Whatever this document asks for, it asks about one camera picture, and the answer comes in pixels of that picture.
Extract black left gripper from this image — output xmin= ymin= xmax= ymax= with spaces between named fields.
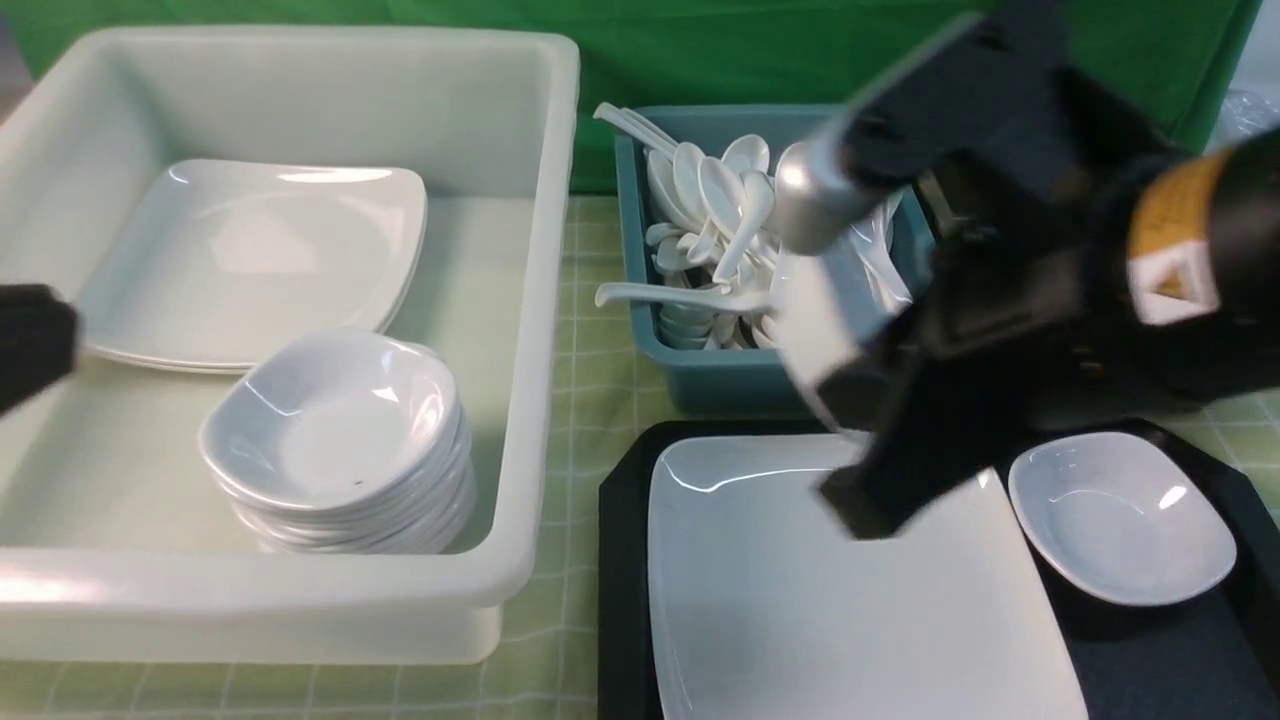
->
xmin=1 ymin=284 xmax=81 ymax=415

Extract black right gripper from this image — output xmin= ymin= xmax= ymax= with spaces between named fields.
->
xmin=771 ymin=0 xmax=1140 ymax=541

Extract small white bowl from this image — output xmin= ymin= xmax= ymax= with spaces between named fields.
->
xmin=1007 ymin=430 xmax=1236 ymax=607

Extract large white square plate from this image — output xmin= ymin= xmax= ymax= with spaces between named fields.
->
xmin=646 ymin=436 xmax=1088 ymax=719

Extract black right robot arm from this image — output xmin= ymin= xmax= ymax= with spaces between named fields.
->
xmin=774 ymin=1 xmax=1277 ymax=539

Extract stacked white square plates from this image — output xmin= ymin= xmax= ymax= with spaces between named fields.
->
xmin=76 ymin=158 xmax=428 ymax=374

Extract large white plastic tub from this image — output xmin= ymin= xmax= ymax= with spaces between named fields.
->
xmin=3 ymin=26 xmax=579 ymax=666

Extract green backdrop cloth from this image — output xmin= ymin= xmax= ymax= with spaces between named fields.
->
xmin=3 ymin=1 xmax=1260 ymax=149

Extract pile of white spoons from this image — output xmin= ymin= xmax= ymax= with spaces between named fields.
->
xmin=593 ymin=101 xmax=916 ymax=351

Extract teal plastic bin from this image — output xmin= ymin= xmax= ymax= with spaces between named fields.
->
xmin=614 ymin=104 xmax=934 ymax=414

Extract stack of white bowls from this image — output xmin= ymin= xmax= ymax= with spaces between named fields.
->
xmin=198 ymin=329 xmax=479 ymax=555

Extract black serving tray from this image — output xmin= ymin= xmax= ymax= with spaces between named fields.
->
xmin=596 ymin=419 xmax=1277 ymax=719

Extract green checkered tablecloth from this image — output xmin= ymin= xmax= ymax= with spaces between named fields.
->
xmin=0 ymin=195 xmax=1280 ymax=720

